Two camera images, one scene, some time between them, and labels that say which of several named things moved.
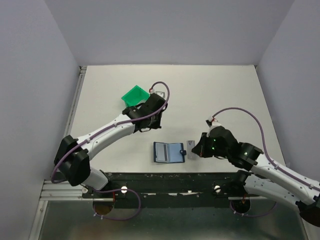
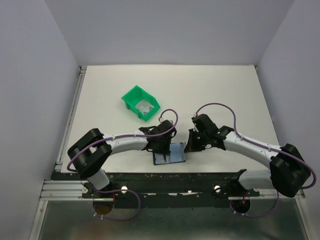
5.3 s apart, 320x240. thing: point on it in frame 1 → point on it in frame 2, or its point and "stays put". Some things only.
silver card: [190, 145] → [184, 144]
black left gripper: [157, 125] → [165, 151]
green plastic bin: [136, 95] stays put
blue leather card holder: [169, 152] stays put
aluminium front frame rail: [55, 191] stays put
